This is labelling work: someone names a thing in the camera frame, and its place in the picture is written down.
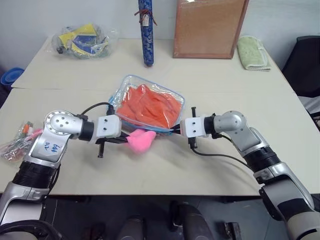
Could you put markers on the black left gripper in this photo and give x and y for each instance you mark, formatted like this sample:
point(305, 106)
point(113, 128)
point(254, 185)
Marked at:
point(101, 150)

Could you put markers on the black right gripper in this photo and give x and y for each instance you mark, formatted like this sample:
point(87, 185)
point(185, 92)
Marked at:
point(194, 112)

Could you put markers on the pink cloth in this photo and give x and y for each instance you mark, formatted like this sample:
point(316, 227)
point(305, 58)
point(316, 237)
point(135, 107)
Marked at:
point(141, 141)

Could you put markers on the clear plastic pouch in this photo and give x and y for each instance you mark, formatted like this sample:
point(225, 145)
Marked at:
point(132, 82)

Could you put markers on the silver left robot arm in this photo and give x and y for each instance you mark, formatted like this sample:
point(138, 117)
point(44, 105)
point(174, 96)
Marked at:
point(53, 140)

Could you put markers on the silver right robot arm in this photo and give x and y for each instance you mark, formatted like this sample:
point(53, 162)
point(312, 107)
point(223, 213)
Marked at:
point(252, 142)

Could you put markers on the orange cloth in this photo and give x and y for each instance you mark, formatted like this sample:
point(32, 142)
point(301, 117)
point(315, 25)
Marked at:
point(150, 107)

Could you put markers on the blue patterned tube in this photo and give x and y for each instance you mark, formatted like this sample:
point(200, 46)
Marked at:
point(148, 42)

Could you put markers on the large dark rounded shape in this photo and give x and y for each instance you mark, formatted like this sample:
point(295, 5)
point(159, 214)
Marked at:
point(193, 222)

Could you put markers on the small bag of colourful bits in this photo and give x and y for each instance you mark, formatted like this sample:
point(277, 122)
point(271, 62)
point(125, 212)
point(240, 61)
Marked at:
point(17, 145)

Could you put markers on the brown cork board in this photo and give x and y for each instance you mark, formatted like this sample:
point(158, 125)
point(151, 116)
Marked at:
point(207, 27)

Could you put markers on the plastic bag with yellow-blue packets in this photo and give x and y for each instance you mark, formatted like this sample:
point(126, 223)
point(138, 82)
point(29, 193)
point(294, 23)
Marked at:
point(82, 41)

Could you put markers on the folded green towel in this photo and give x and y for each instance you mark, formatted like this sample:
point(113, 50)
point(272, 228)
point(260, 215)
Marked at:
point(253, 53)

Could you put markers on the blue plastic bowl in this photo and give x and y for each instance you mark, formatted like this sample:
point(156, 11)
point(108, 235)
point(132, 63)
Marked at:
point(11, 76)

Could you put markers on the black chair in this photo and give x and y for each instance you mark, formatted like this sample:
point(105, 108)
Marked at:
point(303, 67)

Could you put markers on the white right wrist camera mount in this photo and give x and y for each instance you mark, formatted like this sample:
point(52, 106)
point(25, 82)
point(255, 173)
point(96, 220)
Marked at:
point(193, 127)

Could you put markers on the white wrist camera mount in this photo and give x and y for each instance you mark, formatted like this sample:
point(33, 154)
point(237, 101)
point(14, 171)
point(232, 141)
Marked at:
point(193, 127)
point(108, 126)

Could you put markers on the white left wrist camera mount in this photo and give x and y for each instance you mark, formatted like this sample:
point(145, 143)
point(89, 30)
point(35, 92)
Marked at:
point(108, 126)

